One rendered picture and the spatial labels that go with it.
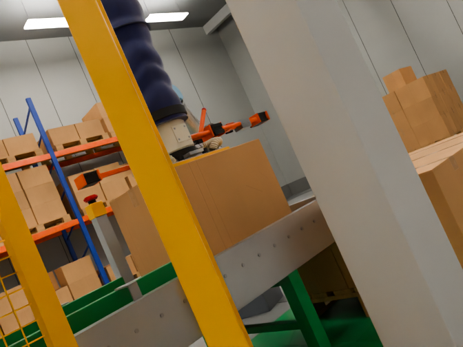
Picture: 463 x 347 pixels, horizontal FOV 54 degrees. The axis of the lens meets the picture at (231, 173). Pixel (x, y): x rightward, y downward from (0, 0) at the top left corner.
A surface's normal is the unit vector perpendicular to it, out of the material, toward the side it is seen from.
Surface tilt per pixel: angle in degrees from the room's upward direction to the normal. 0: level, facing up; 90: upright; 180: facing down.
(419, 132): 90
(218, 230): 90
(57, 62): 90
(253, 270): 90
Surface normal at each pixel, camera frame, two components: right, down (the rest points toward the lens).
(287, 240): 0.62, -0.32
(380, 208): -0.67, 0.26
